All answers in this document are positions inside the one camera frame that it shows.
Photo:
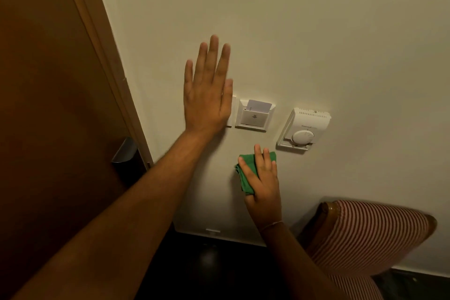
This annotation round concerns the person's left hand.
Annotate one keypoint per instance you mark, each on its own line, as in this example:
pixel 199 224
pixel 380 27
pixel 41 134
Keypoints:
pixel 205 99

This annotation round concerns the person's right hand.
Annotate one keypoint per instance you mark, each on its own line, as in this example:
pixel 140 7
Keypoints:
pixel 264 194

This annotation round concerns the person's left thumb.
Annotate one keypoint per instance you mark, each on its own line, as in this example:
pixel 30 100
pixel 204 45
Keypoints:
pixel 227 96

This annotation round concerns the person's left middle finger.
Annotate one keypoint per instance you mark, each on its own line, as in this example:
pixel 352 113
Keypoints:
pixel 211 57

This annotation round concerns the person's left little finger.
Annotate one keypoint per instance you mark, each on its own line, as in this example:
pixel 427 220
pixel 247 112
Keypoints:
pixel 188 72

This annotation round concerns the person's right thumb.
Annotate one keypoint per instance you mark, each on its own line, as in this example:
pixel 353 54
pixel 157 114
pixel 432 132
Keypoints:
pixel 248 169

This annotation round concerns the person's right middle finger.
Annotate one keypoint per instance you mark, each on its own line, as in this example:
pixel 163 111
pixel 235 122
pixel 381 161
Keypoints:
pixel 267 161

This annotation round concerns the green cleaning cloth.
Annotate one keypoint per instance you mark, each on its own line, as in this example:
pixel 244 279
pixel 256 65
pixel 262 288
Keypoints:
pixel 247 178

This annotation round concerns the person's left forearm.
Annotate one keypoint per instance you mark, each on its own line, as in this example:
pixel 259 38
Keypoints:
pixel 116 219

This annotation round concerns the person's right forearm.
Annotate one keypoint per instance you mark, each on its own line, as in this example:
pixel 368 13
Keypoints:
pixel 298 264

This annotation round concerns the white key card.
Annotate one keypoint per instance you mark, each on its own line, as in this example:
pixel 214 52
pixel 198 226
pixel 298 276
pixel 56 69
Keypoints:
pixel 259 105

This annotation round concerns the white key card holder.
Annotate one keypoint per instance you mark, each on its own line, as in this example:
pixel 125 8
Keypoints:
pixel 253 118

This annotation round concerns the white dial thermostat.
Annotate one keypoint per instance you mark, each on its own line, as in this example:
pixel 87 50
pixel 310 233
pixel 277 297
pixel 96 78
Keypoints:
pixel 304 129

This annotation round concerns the striped upholstered wooden chair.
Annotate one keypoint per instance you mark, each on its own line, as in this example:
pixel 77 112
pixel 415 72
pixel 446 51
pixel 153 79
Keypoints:
pixel 365 236

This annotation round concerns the brown wooden door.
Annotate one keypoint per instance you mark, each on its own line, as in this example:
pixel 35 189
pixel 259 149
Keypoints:
pixel 52 117

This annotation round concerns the white light switch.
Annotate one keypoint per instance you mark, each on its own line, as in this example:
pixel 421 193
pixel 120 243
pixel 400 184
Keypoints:
pixel 232 111

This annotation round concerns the brown wooden door frame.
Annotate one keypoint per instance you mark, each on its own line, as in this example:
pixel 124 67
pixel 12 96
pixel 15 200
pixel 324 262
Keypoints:
pixel 105 50

